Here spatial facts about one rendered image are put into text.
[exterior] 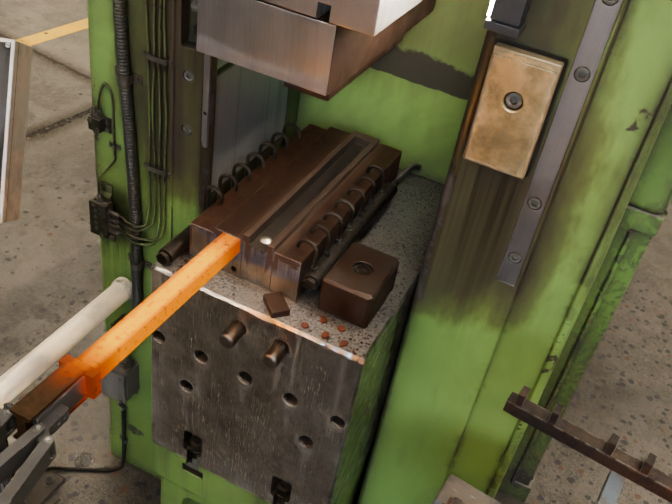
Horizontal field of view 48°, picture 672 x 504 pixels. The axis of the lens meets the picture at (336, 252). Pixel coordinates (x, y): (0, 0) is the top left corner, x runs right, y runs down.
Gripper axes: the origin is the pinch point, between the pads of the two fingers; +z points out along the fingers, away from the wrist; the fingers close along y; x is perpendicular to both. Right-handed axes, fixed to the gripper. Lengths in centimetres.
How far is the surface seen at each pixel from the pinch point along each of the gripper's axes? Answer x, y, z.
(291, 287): -13.0, 6.2, 43.8
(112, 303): -44, -35, 51
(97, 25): 11, -41, 58
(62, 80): -110, -197, 210
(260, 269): -12.1, 0.5, 43.8
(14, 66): 10, -42, 40
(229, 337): -18.5, 1.4, 34.0
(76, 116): -109, -169, 188
